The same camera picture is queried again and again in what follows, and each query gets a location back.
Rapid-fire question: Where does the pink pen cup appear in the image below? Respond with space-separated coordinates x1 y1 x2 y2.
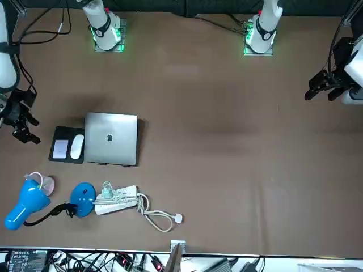
24 171 56 197

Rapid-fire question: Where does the aluminium frame bar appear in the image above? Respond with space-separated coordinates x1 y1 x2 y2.
11 0 27 15
342 0 363 28

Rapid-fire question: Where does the white computer mouse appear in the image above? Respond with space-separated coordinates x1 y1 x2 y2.
70 134 85 160

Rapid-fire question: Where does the silver grey laptop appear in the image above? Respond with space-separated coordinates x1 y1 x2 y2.
84 112 139 168

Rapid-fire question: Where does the white power strip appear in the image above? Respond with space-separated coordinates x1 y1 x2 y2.
93 185 140 216

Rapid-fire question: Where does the aluminium frame post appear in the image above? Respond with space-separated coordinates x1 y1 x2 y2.
169 240 187 272

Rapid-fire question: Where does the black mouse pad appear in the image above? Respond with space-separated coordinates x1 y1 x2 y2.
48 126 86 164

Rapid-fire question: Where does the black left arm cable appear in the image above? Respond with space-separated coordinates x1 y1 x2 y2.
328 0 358 80

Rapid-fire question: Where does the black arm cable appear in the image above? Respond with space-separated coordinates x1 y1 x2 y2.
328 0 358 80
11 0 72 95

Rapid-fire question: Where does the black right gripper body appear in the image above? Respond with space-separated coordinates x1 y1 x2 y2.
2 89 37 127

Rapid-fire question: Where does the black base cable bundle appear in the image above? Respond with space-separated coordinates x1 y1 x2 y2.
195 12 252 38

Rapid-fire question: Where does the black labelled power adapter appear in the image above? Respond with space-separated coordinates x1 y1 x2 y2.
5 248 48 272

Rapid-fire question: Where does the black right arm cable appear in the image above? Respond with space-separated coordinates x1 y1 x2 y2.
11 0 72 95

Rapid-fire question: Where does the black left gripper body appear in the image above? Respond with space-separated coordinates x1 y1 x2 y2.
326 36 354 88

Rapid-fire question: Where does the white power strip cable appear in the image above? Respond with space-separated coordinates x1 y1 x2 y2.
137 192 184 233

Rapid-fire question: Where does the blue desk lamp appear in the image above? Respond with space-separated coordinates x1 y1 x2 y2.
3 179 96 232

